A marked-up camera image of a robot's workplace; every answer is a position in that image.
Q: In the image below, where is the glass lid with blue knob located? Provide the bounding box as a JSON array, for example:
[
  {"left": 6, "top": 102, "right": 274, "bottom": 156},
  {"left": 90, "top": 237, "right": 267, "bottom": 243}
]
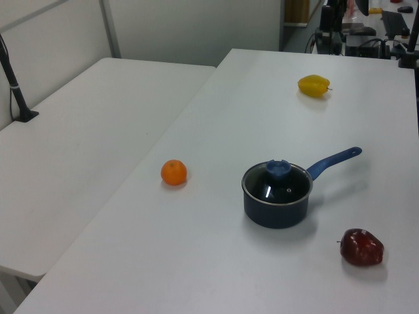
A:
[{"left": 244, "top": 159, "right": 312, "bottom": 204}]

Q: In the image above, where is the orange mandarin fruit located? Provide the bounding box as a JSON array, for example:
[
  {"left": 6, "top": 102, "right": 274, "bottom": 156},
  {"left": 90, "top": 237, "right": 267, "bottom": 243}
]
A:
[{"left": 160, "top": 159, "right": 188, "bottom": 186}]

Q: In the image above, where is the dark blue saucepan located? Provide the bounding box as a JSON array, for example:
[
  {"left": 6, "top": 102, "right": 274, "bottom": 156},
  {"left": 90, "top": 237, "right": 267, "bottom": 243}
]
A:
[{"left": 242, "top": 147, "right": 363, "bottom": 230}]

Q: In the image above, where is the yellow star fruit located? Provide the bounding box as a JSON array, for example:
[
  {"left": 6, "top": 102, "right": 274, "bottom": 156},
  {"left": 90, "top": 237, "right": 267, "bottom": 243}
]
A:
[{"left": 297, "top": 74, "right": 333, "bottom": 99}]

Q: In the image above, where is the black equipment stack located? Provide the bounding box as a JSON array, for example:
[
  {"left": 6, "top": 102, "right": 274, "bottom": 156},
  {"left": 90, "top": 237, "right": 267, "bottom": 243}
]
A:
[{"left": 315, "top": 0, "right": 348, "bottom": 56}]

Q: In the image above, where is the wooden door panel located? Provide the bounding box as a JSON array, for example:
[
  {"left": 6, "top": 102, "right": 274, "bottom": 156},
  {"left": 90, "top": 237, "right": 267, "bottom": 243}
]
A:
[{"left": 283, "top": 0, "right": 310, "bottom": 26}]

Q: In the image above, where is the red apple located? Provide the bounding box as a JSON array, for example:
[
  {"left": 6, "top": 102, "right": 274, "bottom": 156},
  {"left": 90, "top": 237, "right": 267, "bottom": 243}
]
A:
[{"left": 337, "top": 228, "right": 385, "bottom": 266}]

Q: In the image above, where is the black control box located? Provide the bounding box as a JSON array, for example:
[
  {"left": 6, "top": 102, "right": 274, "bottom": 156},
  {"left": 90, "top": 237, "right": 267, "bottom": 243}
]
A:
[{"left": 345, "top": 34, "right": 391, "bottom": 59}]

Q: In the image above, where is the black keyboard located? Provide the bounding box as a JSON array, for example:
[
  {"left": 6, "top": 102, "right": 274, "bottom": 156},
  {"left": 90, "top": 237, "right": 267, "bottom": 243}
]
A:
[{"left": 381, "top": 10, "right": 410, "bottom": 38}]

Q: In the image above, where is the grey partition post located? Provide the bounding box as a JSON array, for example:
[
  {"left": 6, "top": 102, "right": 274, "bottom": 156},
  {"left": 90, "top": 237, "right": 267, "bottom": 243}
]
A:
[{"left": 99, "top": 0, "right": 122, "bottom": 60}]

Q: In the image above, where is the black camera stand pole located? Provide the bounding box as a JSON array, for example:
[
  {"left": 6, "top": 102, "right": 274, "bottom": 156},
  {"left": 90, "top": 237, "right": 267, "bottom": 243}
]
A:
[
  {"left": 0, "top": 32, "right": 40, "bottom": 123},
  {"left": 397, "top": 18, "right": 419, "bottom": 69}
]

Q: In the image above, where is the thin black cable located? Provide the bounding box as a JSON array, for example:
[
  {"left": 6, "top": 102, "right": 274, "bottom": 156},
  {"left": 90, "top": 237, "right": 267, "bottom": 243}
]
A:
[{"left": 0, "top": 34, "right": 16, "bottom": 122}]

